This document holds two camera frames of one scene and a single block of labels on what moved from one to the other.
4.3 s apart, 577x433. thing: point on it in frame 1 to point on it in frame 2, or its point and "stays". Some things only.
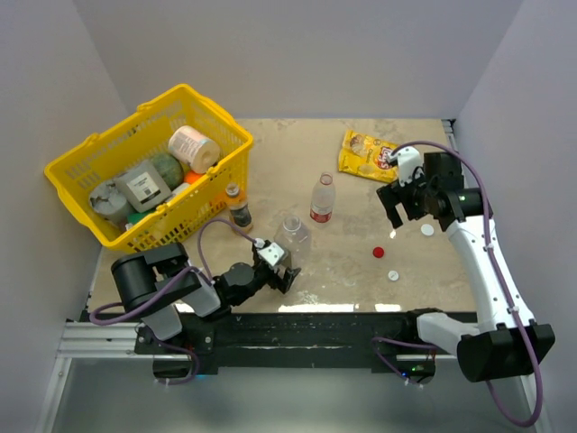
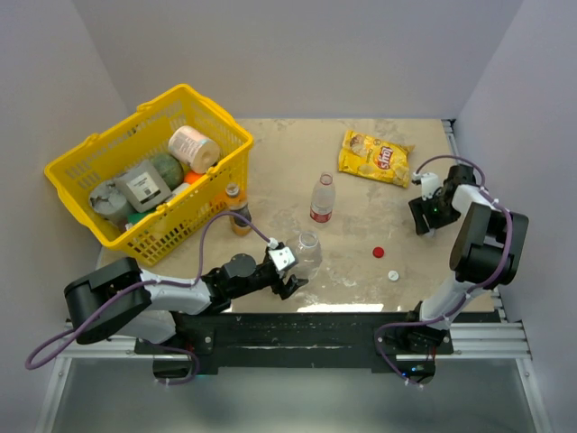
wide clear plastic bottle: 296,239 to 308,252
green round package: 170,169 stays
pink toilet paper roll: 191,147 stays
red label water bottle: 323,198 stays
